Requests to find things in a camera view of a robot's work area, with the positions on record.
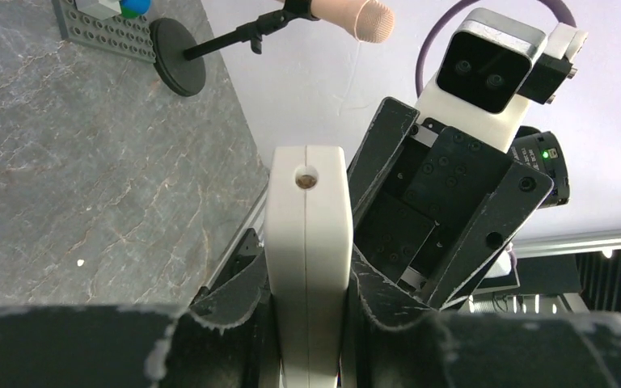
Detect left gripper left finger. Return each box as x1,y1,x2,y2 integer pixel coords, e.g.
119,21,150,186
0,255,276,387

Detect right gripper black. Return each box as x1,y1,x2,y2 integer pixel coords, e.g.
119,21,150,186
348,97,553,310

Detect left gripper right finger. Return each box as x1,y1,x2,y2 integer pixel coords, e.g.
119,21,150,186
342,250,621,387

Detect white remote control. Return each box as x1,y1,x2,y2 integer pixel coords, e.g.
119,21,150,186
264,145,353,387

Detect black stand with pink disc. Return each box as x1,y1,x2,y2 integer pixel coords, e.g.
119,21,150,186
150,0,395,97

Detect grey lego baseplate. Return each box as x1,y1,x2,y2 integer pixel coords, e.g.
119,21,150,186
52,0,156,64

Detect green lego brick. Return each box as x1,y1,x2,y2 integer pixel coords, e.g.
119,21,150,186
120,6,139,19

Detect blue lego brick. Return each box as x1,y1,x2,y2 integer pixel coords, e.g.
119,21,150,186
120,0,152,15

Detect grey lego brick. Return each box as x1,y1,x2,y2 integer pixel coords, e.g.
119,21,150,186
74,0,121,20

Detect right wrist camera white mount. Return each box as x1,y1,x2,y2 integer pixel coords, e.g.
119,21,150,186
415,1,588,152

